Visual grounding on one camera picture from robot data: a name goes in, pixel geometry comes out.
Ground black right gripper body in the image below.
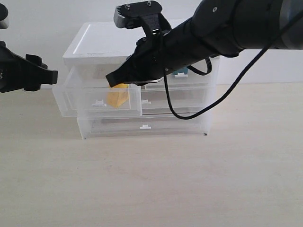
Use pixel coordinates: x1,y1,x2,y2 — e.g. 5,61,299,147
127,35,175,83

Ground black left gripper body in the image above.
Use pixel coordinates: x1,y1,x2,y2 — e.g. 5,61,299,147
0,41,27,93

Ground yellow toy cheese wedge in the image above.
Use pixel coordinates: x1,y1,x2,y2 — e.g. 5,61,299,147
107,84,129,108

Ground white teal medicine bottle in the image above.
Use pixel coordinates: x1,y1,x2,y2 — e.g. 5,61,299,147
172,67,188,76

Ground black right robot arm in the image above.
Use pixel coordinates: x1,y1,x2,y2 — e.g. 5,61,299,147
106,0,303,87

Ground clear middle wide drawer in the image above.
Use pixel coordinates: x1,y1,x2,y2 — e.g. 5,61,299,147
142,89,213,115

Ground clear wide drawer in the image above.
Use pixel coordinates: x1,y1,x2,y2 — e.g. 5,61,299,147
77,113,212,139
142,89,213,115

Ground white plastic drawer cabinet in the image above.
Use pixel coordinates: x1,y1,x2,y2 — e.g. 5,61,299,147
62,18,222,140

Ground clear bottom wide drawer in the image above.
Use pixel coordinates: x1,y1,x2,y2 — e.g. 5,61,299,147
77,113,212,139

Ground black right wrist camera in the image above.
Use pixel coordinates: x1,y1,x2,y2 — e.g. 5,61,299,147
114,0,172,38

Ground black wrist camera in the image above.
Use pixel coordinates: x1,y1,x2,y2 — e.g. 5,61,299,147
114,0,172,38
0,3,9,30

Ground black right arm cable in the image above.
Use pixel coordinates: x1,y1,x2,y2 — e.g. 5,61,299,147
163,9,303,120

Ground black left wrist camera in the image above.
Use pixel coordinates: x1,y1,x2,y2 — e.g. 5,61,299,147
0,3,9,30

